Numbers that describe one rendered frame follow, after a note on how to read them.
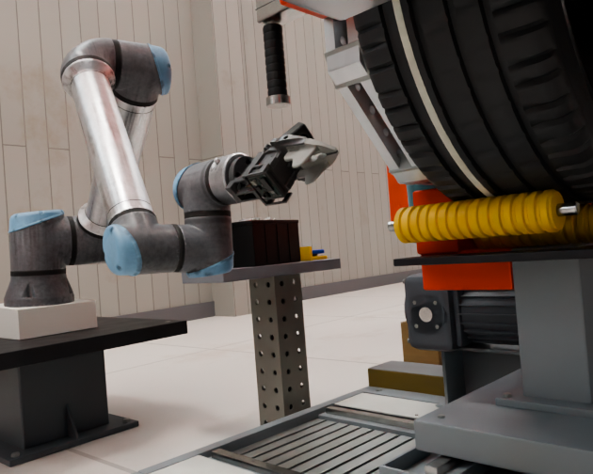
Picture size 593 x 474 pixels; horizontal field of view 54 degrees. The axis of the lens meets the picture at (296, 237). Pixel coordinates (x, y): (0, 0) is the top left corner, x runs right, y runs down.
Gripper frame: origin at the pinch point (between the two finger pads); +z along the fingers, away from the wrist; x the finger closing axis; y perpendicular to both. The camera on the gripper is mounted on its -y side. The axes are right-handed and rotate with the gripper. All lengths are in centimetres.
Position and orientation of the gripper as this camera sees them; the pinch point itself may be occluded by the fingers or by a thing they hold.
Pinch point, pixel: (332, 149)
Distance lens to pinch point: 92.8
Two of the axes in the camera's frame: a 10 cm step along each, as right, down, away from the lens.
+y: -4.4, 7.3, -5.2
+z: 7.1, -0.7, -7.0
